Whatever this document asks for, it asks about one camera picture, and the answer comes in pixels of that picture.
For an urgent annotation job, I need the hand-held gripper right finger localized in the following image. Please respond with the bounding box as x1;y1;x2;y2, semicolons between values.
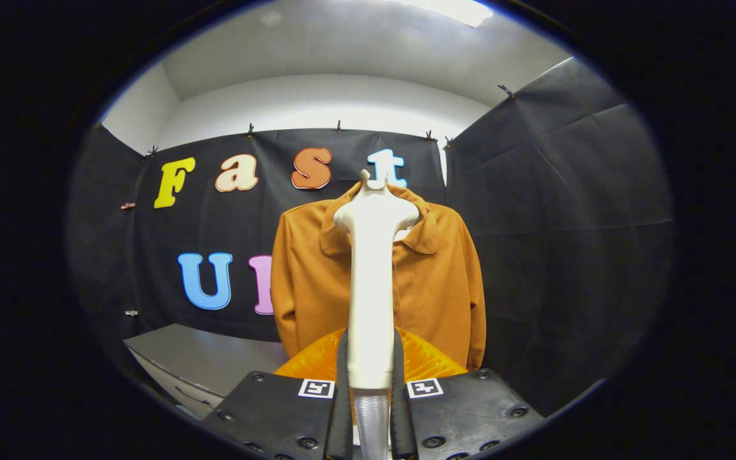
390;326;544;460

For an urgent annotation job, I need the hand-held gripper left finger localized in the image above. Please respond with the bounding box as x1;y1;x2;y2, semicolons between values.
201;327;354;460

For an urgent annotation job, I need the ribbed white steamer hose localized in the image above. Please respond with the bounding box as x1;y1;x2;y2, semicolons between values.
352;388;392;460

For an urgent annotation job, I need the white garment steamer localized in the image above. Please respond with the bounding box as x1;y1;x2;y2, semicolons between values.
333;185;420;390

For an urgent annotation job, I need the orange button shirt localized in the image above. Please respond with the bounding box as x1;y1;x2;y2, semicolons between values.
271;182;487;371

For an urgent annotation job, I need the grey cabinet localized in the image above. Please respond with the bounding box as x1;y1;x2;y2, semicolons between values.
124;323;289;419

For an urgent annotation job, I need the white mannequin torso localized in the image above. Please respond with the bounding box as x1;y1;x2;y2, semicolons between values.
358;169;415;242

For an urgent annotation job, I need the row of black clips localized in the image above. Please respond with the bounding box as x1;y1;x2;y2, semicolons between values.
144;84;516;158

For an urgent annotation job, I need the long ceiling light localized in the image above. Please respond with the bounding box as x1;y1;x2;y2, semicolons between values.
400;0;494;28

